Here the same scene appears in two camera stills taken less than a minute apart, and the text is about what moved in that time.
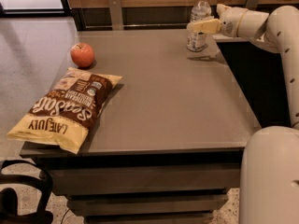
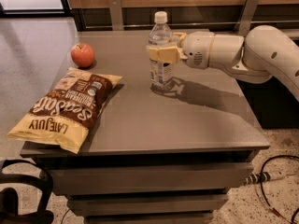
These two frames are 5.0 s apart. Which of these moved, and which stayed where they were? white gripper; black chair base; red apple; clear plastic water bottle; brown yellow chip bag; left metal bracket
Moved: white gripper; clear plastic water bottle
Stayed: brown yellow chip bag; left metal bracket; black chair base; red apple
